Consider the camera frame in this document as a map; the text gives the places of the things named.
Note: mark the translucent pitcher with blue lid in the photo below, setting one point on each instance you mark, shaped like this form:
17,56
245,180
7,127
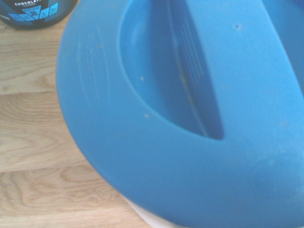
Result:
180,118

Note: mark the black protein powder tub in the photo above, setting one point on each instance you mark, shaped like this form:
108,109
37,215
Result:
35,14

